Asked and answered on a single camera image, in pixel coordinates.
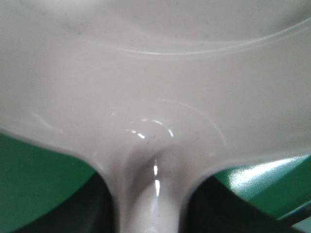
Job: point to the pink plastic dustpan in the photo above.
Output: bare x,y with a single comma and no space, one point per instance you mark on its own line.
157,95

